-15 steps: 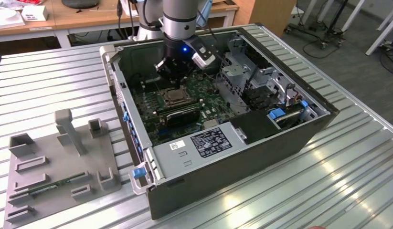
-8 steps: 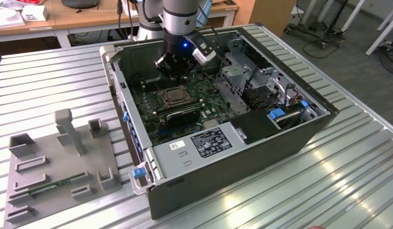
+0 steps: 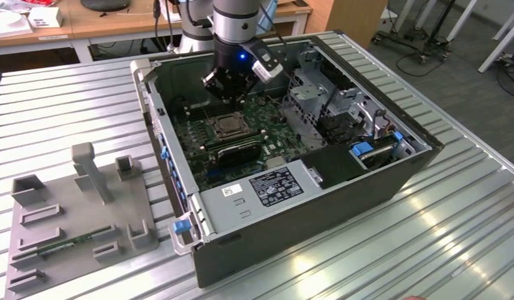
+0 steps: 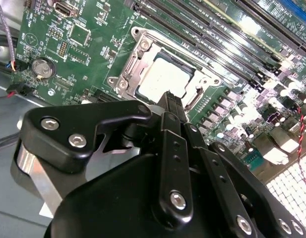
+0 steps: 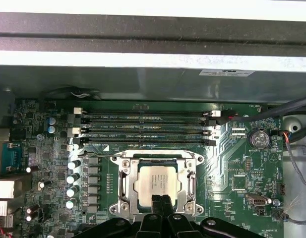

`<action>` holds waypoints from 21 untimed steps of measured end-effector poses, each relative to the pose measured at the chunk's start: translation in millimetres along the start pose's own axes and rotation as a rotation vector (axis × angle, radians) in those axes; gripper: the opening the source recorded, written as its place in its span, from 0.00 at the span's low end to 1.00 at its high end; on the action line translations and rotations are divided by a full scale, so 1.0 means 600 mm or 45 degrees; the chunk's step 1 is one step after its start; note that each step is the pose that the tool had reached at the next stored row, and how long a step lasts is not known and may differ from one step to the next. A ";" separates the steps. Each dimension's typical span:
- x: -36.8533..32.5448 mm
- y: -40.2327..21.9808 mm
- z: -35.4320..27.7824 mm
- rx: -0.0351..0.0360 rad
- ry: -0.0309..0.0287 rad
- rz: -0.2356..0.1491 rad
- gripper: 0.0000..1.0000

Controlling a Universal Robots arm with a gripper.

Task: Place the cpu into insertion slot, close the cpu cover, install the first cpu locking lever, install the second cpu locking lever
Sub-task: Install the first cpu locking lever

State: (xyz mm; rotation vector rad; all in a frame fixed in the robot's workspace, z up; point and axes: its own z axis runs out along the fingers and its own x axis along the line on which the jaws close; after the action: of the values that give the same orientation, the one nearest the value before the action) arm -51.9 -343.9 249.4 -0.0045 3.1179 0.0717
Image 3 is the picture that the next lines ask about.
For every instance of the black PC case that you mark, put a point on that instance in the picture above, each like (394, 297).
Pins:
(306, 243)

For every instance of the blue case latch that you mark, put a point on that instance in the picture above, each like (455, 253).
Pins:
(180, 226)

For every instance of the green motherboard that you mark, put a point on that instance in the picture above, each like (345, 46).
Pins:
(281, 137)

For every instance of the green installed RAM stick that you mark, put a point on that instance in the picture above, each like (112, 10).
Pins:
(214, 145)

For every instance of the metal locking lever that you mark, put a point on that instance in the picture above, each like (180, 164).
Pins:
(206, 114)

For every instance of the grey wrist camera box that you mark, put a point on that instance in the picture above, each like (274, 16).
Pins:
(266, 70)

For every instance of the silver chipset heatsink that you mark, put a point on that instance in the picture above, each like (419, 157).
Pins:
(276, 162)

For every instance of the black graphics card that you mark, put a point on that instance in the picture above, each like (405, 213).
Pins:
(237, 154)

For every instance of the black round object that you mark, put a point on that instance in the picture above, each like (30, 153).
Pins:
(104, 3)

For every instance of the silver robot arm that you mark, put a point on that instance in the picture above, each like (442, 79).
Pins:
(236, 22)

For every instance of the red object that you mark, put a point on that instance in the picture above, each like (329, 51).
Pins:
(41, 2)

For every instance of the black wheeled stand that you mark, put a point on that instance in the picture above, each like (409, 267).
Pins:
(430, 50)

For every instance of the wooden desk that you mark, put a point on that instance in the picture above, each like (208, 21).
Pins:
(114, 22)

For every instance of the white table frame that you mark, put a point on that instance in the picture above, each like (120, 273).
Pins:
(461, 18)
(499, 50)

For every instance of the grey metal drive cage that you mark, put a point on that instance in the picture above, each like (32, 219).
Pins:
(306, 90)

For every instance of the white cardboard box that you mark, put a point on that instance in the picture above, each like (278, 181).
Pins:
(44, 17)

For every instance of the grey power supply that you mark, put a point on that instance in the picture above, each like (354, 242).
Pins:
(229, 209)

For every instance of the blue plastic clip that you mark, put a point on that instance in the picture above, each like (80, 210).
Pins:
(397, 136)

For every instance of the blue disk carrier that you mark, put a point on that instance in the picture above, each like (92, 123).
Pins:
(361, 149)

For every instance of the black plastic shroud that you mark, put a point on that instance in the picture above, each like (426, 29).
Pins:
(331, 168)

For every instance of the grey parts rack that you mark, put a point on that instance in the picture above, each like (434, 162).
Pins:
(73, 218)

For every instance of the silver CPU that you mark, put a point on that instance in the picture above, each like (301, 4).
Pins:
(230, 125)

